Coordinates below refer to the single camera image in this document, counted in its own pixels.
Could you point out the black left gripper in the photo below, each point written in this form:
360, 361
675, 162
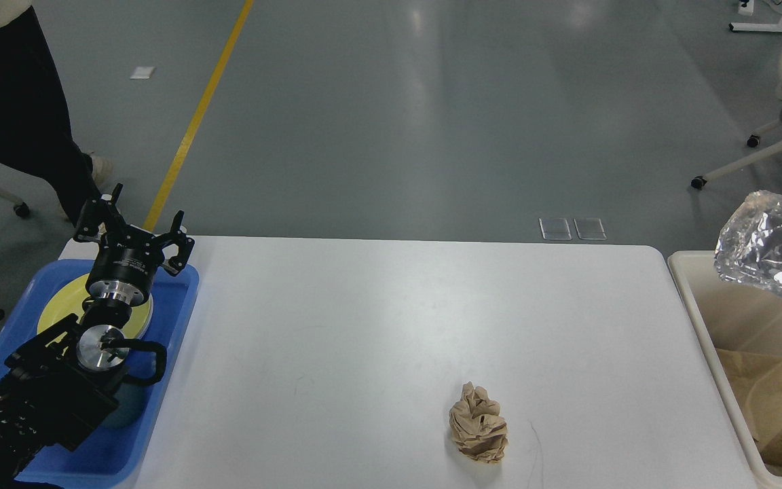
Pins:
126, 273

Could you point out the yellow plastic plate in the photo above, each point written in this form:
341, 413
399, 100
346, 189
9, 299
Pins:
70, 299

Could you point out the blue plastic tray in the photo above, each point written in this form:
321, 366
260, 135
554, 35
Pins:
110, 458

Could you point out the silver foil bag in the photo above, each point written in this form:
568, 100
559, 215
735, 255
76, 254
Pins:
749, 247

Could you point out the white plastic bin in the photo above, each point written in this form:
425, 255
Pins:
729, 316

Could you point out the clear floor plate right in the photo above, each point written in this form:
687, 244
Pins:
590, 229

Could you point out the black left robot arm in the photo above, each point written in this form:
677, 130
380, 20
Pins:
61, 384

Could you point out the crumpled brown paper ball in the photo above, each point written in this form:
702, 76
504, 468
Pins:
477, 427

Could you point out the brown paper bag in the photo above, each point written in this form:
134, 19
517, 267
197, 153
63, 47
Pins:
756, 383

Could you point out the clear floor plate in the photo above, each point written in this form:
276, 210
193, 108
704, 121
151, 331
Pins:
555, 228
590, 229

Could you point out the clear floor plate left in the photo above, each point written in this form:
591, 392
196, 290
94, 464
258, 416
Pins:
555, 228

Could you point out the pale green plate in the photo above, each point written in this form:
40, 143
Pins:
147, 310

